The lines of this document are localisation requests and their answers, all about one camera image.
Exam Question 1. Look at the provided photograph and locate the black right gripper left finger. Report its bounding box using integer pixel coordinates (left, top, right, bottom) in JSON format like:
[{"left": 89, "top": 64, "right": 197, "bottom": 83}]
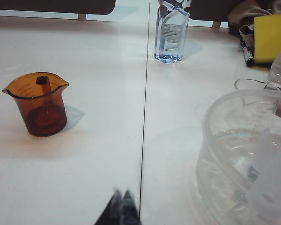
[{"left": 95, "top": 187, "right": 122, "bottom": 225}]

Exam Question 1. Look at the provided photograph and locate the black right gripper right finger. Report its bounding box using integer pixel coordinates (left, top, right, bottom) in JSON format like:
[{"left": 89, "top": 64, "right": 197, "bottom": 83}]
[{"left": 119, "top": 187, "right": 141, "bottom": 225}]

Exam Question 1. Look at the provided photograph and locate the small amber measuring cup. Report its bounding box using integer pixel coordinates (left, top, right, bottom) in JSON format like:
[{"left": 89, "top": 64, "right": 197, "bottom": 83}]
[{"left": 2, "top": 72, "right": 70, "bottom": 138}]

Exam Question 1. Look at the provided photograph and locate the translucent white plastic cup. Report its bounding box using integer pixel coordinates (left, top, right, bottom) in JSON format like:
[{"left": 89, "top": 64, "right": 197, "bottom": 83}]
[{"left": 247, "top": 127, "right": 281, "bottom": 225}]

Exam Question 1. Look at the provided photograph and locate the clear plastic water bottle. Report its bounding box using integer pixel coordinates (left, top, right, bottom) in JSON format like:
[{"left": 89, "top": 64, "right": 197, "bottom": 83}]
[{"left": 154, "top": 0, "right": 192, "bottom": 64}]

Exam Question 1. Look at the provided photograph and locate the clear plastic basin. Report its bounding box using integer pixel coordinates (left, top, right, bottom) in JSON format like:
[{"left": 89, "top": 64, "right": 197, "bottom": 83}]
[{"left": 195, "top": 89, "right": 281, "bottom": 225}]

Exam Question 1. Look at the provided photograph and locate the black marker pen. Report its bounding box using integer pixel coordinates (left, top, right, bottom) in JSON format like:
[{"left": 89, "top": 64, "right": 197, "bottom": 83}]
[{"left": 239, "top": 38, "right": 256, "bottom": 68}]

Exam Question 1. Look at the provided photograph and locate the wide brown desk partition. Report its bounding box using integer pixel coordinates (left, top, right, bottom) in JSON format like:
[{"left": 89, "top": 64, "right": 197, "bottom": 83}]
[{"left": 0, "top": 0, "right": 117, "bottom": 16}]

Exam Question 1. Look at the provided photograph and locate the yellow sponge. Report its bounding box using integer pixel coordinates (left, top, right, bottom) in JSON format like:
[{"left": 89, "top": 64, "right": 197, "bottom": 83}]
[{"left": 253, "top": 12, "right": 281, "bottom": 65}]

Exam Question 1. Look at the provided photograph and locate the thin white cable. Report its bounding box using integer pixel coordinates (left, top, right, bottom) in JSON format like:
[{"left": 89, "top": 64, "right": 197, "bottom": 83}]
[{"left": 234, "top": 78, "right": 281, "bottom": 92}]

